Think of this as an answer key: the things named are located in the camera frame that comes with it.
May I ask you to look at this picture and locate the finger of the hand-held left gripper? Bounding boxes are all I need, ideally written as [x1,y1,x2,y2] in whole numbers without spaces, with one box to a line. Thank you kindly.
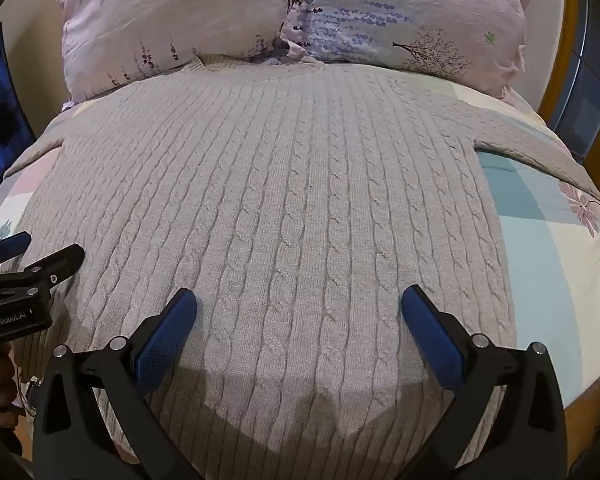
[0,243,86,306]
[0,231,33,278]

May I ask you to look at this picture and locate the pastel patchwork bed sheet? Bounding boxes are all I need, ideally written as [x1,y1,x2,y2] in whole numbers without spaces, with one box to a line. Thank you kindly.
[0,80,600,411]

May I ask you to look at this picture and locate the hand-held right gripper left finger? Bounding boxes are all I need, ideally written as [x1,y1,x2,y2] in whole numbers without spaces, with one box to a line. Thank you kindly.
[32,287,199,480]

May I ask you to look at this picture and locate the wooden headboard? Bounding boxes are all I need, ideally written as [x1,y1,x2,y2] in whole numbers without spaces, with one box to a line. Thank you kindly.
[536,0,600,181]

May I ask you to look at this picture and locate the lavender print pillow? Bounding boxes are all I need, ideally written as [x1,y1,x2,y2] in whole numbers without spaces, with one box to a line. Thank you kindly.
[280,0,545,99]

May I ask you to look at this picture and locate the person's left hand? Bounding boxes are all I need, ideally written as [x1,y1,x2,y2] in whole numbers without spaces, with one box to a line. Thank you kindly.
[0,342,22,429]

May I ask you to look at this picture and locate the grey cable-knit sweater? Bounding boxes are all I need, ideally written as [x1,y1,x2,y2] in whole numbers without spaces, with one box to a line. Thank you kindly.
[2,55,600,480]

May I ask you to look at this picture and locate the pink floral pillow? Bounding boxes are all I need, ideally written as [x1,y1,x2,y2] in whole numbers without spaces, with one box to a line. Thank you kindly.
[56,0,292,103]

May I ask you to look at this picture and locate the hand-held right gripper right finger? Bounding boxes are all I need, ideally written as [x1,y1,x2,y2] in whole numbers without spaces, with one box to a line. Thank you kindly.
[401,284,569,480]

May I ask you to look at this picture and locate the blue curtain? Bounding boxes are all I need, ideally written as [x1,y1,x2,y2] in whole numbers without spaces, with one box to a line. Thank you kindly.
[0,21,37,184]

